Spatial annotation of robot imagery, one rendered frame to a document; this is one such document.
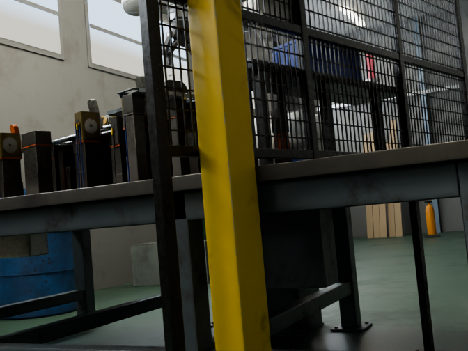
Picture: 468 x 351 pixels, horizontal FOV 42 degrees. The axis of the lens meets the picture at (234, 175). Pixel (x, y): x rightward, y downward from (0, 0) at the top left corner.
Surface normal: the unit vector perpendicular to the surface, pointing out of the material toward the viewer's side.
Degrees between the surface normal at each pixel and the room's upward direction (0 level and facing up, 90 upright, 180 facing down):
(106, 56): 90
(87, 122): 90
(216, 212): 90
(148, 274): 90
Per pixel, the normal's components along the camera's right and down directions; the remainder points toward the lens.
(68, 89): 0.89, -0.11
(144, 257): -0.45, -0.02
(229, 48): 0.73, -0.11
